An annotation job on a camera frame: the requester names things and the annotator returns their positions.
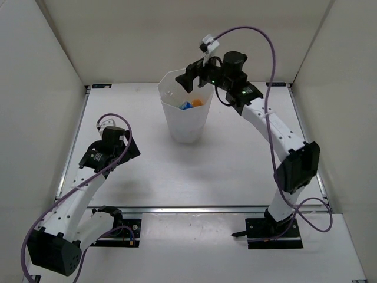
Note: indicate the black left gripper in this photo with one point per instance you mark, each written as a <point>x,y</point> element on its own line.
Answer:
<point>133,152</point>

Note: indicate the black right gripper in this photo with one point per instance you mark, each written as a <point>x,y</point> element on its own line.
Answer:
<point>195,70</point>

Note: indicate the orange juice bottle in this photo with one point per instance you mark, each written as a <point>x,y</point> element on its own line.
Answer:
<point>197,103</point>

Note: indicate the clear bottle blue label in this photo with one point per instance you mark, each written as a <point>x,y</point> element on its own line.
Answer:
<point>185,106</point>

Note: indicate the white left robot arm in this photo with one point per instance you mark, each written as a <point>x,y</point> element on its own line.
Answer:
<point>59,241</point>

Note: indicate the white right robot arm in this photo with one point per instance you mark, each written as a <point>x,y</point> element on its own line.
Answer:
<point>298,158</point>

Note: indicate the white octagonal bin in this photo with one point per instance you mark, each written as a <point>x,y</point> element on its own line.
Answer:
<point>185,126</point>

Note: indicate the dark left corner sticker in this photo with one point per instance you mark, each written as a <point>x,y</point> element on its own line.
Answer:
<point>101,86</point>

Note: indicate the dark corner sticker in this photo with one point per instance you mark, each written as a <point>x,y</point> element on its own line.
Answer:
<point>276,84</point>
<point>101,86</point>

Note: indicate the dark right corner sticker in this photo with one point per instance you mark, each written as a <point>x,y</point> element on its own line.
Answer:
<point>276,84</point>

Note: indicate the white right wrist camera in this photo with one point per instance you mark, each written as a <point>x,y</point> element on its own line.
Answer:
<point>208,46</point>

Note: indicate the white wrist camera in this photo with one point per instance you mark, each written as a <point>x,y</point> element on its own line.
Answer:
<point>208,46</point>
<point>101,125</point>

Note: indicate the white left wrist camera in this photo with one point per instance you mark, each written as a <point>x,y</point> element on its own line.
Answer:
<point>101,125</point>

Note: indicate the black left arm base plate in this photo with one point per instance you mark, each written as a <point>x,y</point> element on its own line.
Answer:
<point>122,238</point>

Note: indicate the aluminium table edge rail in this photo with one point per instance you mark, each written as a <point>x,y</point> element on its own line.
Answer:
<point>192,209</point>

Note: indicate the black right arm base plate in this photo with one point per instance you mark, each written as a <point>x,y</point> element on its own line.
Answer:
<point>261,237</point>

